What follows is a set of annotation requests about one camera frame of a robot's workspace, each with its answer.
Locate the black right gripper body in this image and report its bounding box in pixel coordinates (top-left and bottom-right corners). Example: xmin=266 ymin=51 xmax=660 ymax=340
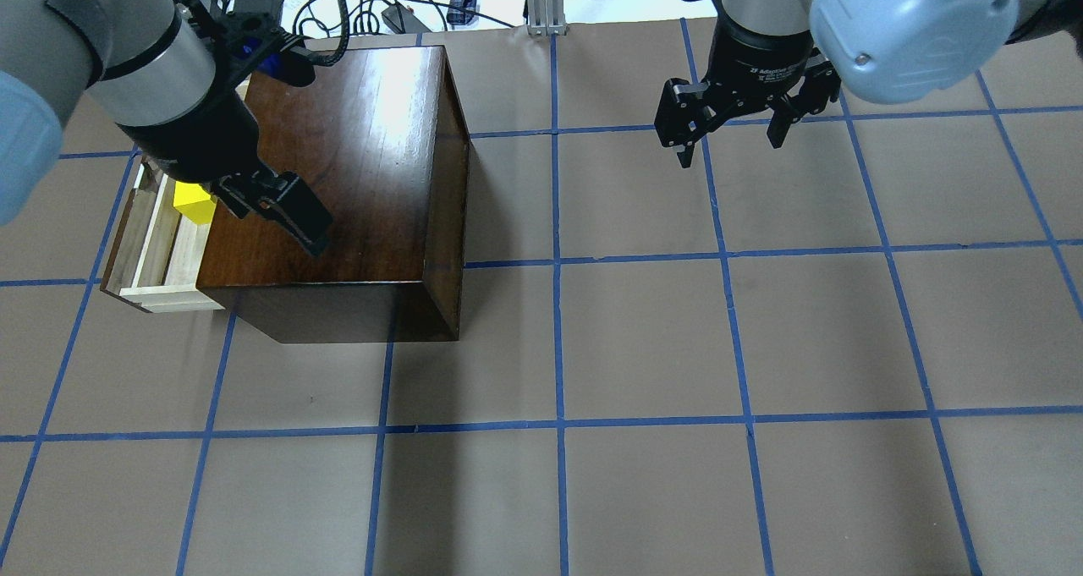
xmin=701 ymin=26 xmax=813 ymax=125

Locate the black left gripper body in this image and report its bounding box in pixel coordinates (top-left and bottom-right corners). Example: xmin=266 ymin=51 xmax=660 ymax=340
xmin=135 ymin=94 xmax=274 ymax=189

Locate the yellow block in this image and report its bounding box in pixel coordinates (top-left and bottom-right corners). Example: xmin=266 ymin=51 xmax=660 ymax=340
xmin=173 ymin=182 xmax=216 ymax=226

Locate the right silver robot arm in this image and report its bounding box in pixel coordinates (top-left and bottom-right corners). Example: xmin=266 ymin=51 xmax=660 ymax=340
xmin=654 ymin=0 xmax=1080 ymax=167

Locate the dark wooden drawer cabinet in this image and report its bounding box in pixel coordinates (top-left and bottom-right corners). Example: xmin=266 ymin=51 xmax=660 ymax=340
xmin=195 ymin=47 xmax=470 ymax=343

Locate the light wooden drawer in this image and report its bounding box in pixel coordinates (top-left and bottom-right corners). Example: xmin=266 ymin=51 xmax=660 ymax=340
xmin=97 ymin=156 xmax=222 ymax=313

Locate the small blue device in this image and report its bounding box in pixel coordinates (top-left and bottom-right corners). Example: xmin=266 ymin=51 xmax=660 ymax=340
xmin=445 ymin=0 xmax=477 ymax=29

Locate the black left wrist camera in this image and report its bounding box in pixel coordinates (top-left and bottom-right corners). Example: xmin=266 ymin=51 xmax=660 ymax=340
xmin=178 ymin=0 xmax=315 ymax=87

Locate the aluminium frame post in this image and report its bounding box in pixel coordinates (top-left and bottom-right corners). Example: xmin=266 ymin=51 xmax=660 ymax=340
xmin=525 ymin=0 xmax=567 ymax=37

